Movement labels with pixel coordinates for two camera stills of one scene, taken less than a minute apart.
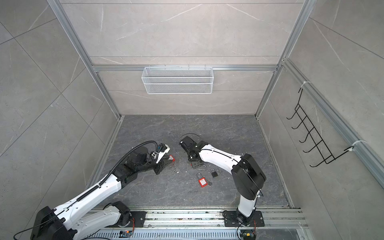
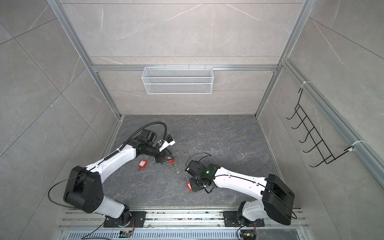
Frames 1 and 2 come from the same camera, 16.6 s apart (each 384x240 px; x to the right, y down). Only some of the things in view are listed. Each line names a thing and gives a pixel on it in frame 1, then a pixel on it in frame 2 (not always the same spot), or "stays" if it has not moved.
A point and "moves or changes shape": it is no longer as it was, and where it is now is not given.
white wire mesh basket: x=177 y=80 stays
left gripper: x=162 y=165 -> x=162 y=158
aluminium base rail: x=183 y=218 stays
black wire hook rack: x=312 y=130 stays
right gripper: x=189 y=157 -> x=194 y=188
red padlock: x=199 y=166 moves or changes shape
